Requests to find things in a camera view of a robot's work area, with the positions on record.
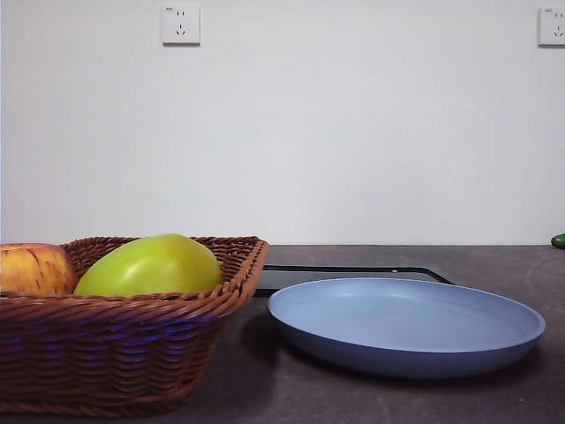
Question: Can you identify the blue round plate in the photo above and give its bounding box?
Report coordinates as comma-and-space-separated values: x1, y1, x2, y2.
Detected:
266, 276, 546, 380

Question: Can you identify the brown wicker basket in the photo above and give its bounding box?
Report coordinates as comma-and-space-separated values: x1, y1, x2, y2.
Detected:
0, 235, 270, 419

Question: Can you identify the black flat tray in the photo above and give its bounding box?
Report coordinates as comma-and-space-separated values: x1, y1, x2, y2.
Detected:
255, 264, 452, 298

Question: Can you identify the green mango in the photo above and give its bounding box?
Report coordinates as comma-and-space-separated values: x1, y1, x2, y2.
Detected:
73, 233, 224, 298

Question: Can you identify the red yellow apple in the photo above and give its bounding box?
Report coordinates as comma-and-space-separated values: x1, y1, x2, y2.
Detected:
0, 242, 79, 296

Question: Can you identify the white wall socket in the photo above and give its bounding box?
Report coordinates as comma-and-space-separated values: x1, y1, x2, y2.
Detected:
537, 7, 565, 49
162, 4, 201, 47

